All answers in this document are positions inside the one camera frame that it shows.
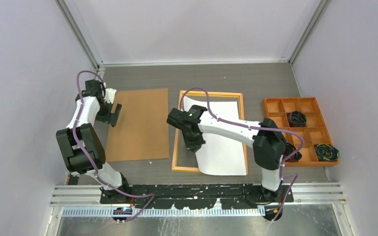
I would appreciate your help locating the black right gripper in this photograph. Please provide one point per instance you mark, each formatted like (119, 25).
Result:
(193, 146)

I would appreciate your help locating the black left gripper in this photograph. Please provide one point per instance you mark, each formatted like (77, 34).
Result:
(110, 117)

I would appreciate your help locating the brown fibreboard backing board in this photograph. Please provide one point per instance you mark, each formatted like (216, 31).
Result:
(141, 132)

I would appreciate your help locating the building and sky photo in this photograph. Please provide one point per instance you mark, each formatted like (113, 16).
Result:
(222, 156)

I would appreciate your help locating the yellow wooden picture frame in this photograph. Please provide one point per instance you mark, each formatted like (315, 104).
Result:
(245, 152)

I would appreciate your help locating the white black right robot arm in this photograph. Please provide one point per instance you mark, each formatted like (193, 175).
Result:
(265, 139)

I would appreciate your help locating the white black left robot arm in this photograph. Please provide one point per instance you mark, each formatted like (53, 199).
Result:
(80, 146)

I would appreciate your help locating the dark rolled tie with blue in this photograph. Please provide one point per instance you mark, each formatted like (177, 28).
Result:
(297, 119)

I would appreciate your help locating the brown wooden compartment tray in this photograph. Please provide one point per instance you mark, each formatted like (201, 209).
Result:
(314, 133)

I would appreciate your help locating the dark rolled tie yellow pattern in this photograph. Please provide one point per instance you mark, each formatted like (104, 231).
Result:
(326, 152)

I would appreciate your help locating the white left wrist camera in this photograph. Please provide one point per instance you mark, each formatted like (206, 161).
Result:
(110, 95)

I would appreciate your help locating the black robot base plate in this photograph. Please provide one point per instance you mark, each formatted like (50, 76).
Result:
(196, 196)

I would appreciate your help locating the aluminium rail front edge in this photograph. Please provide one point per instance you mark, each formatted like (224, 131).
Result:
(84, 201)

